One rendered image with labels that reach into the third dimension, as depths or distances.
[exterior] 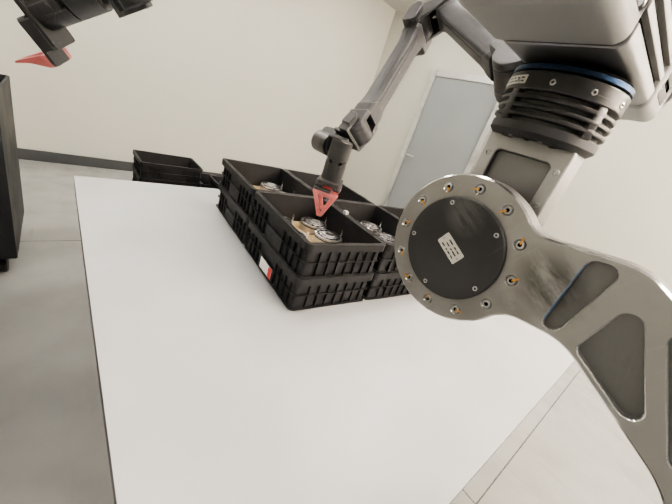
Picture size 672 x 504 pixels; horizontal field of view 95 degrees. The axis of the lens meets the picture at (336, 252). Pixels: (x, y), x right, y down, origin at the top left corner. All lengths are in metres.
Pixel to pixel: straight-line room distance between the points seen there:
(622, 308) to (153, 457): 0.64
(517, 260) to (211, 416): 0.56
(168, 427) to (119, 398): 0.11
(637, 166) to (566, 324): 3.36
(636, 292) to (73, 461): 1.49
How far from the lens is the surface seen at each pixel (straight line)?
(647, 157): 3.75
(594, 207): 3.74
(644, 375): 0.42
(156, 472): 0.63
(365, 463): 0.69
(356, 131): 0.85
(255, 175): 1.54
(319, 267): 0.88
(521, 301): 0.42
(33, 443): 1.56
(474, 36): 0.94
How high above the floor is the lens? 1.25
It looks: 23 degrees down
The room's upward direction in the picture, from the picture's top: 19 degrees clockwise
